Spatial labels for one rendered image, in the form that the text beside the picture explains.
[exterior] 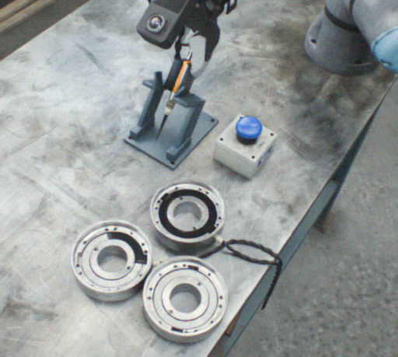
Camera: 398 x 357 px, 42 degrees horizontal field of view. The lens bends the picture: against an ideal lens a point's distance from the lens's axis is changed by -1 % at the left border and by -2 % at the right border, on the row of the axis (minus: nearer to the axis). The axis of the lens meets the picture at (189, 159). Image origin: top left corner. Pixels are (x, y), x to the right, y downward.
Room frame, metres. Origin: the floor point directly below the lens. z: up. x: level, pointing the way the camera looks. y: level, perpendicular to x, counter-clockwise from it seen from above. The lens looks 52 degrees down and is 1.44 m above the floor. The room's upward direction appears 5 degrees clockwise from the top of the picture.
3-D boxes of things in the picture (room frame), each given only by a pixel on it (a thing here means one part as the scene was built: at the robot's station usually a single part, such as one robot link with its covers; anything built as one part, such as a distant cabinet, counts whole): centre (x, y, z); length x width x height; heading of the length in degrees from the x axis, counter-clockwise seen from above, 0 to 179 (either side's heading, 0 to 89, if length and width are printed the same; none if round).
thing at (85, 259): (0.31, 0.09, 0.82); 0.08 x 0.08 x 0.02
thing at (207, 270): (0.27, -0.01, 0.82); 0.10 x 0.10 x 0.04
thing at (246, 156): (0.53, -0.09, 0.82); 0.08 x 0.07 x 0.05; 148
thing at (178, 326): (0.27, -0.01, 0.82); 0.08 x 0.08 x 0.02
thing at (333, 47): (0.81, -0.28, 0.85); 0.15 x 0.15 x 0.10
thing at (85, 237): (0.31, 0.09, 0.82); 0.10 x 0.10 x 0.04
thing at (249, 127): (0.52, -0.08, 0.85); 0.04 x 0.04 x 0.05
